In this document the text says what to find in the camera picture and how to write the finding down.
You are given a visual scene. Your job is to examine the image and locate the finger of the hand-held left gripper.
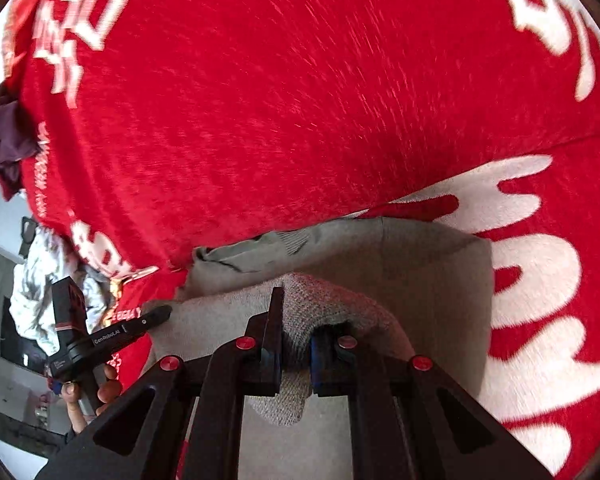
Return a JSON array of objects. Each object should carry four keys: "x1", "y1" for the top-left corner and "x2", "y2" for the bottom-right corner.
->
[{"x1": 129, "y1": 304, "x2": 174, "y2": 337}]

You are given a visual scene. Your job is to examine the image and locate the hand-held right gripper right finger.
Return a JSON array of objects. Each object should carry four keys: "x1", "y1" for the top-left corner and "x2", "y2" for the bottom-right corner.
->
[{"x1": 309, "y1": 324, "x2": 556, "y2": 480}]

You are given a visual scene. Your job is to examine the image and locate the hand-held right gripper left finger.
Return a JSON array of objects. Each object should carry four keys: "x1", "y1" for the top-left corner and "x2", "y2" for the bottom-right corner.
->
[{"x1": 35, "y1": 286, "x2": 286, "y2": 480}]

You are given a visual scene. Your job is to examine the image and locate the grey knit sweater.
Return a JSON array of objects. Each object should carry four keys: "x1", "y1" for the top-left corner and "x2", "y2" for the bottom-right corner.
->
[{"x1": 140, "y1": 216, "x2": 494, "y2": 480}]

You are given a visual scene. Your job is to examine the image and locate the person's left hand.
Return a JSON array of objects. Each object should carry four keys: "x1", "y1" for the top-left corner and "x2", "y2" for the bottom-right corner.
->
[{"x1": 61, "y1": 363, "x2": 124, "y2": 434}]

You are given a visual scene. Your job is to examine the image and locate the white patterned cloth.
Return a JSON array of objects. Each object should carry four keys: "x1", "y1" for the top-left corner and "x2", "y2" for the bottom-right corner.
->
[{"x1": 9, "y1": 224, "x2": 117, "y2": 357}]

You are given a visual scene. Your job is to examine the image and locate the red printed blanket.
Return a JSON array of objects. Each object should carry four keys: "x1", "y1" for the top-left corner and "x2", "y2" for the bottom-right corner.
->
[{"x1": 2, "y1": 0, "x2": 600, "y2": 480}]

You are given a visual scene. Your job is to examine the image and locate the dark purple cloth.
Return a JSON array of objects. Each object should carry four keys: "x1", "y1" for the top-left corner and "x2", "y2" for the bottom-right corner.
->
[{"x1": 0, "y1": 82, "x2": 39, "y2": 202}]

